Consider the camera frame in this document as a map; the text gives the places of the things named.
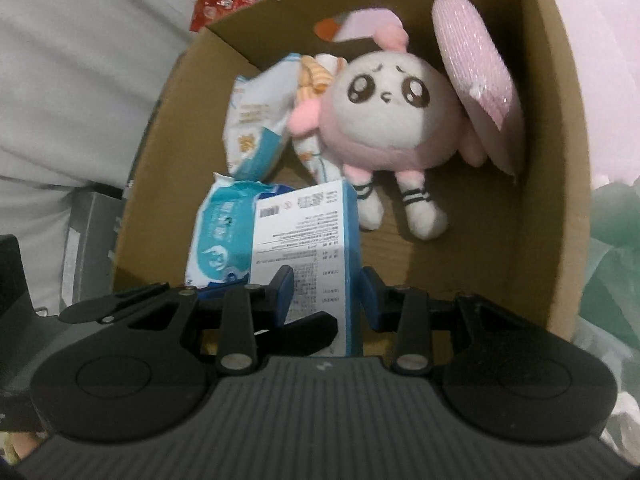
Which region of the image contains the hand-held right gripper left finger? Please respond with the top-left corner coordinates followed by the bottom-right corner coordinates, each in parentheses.
top-left (125, 266), bottom-right (296, 375)

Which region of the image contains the pink white plush toy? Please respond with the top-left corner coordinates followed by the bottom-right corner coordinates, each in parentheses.
top-left (286, 7), bottom-right (481, 241)

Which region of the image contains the grey box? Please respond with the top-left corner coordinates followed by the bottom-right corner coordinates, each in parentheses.
top-left (62, 187), bottom-right (126, 311)

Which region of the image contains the white tissue packet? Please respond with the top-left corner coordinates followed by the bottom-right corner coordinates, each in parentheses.
top-left (222, 52), bottom-right (303, 181)

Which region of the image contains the white shirt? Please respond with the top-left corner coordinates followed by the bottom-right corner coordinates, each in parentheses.
top-left (0, 0), bottom-right (221, 311)

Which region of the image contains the blue tissue packet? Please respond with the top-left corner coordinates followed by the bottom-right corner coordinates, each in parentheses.
top-left (248, 180), bottom-right (363, 358)

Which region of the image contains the teal white wipes packet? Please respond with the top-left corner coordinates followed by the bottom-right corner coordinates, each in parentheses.
top-left (185, 172), bottom-right (296, 293)

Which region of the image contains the pink sponge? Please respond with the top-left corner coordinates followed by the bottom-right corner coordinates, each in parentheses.
top-left (431, 0), bottom-right (526, 177)

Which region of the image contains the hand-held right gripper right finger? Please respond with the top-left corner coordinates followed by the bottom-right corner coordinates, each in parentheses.
top-left (361, 267), bottom-right (526, 375)

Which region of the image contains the brown cardboard box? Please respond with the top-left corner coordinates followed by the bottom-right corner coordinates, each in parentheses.
top-left (112, 0), bottom-right (593, 343)

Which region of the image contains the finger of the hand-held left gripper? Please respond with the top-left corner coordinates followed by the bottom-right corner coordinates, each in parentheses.
top-left (59, 282), bottom-right (172, 325)
top-left (257, 311), bottom-right (338, 357)

